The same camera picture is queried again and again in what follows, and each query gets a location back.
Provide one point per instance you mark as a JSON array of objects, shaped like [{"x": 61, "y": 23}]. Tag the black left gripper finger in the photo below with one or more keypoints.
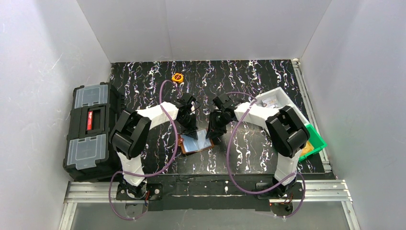
[
  {"x": 193, "y": 133},
  {"x": 186, "y": 131}
]

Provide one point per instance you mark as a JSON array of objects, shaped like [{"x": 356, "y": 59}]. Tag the white card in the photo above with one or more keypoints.
[{"x": 271, "y": 102}]

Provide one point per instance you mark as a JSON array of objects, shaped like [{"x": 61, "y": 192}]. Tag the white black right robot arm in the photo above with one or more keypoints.
[{"x": 287, "y": 132}]

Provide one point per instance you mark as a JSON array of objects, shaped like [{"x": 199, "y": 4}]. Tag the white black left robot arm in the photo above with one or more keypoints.
[{"x": 129, "y": 135}]

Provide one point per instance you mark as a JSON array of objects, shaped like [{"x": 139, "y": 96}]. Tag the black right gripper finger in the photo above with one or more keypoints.
[
  {"x": 220, "y": 131},
  {"x": 211, "y": 132}
]

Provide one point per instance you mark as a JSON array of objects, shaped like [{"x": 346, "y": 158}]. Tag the black toolbox with clear lids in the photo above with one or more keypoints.
[{"x": 95, "y": 110}]

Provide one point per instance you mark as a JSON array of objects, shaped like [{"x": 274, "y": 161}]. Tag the orange round cap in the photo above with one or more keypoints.
[{"x": 178, "y": 78}]

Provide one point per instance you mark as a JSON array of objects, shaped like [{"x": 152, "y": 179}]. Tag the gold card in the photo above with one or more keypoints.
[{"x": 307, "y": 149}]

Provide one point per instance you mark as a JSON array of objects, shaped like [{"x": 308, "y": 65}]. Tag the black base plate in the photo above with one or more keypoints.
[{"x": 204, "y": 192}]

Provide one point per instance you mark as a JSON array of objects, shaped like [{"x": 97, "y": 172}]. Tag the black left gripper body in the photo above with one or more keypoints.
[{"x": 188, "y": 119}]

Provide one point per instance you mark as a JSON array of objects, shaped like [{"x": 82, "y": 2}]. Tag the green plastic bin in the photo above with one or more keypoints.
[{"x": 316, "y": 140}]

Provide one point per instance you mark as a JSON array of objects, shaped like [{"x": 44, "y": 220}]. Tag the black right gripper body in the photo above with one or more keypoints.
[{"x": 217, "y": 119}]

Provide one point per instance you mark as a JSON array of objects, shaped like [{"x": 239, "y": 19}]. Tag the white plastic bin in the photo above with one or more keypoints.
[{"x": 278, "y": 98}]

